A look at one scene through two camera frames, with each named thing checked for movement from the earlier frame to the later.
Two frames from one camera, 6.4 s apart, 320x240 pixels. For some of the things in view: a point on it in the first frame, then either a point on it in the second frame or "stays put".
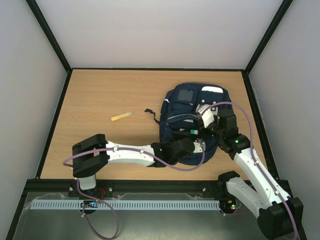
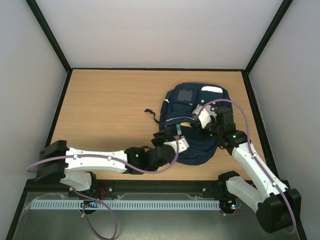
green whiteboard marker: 194,131 -> 178,127
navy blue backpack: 179,119 stays put
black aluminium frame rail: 68,186 stays put
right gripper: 202,121 stays put
